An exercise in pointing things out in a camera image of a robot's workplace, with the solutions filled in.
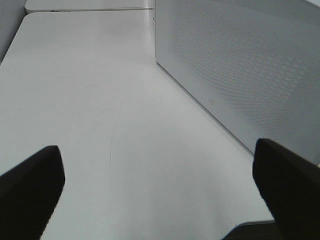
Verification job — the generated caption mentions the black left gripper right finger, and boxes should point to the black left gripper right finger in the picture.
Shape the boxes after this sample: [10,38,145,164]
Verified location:
[252,138,320,240]

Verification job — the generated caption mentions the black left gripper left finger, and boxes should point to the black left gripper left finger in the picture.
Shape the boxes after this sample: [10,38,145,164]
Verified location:
[0,145,66,240]

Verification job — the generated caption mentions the white microwave door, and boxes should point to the white microwave door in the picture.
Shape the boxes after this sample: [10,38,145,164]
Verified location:
[153,0,320,164]

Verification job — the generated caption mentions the white microwave oven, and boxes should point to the white microwave oven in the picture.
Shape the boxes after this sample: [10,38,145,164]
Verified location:
[149,0,157,23]

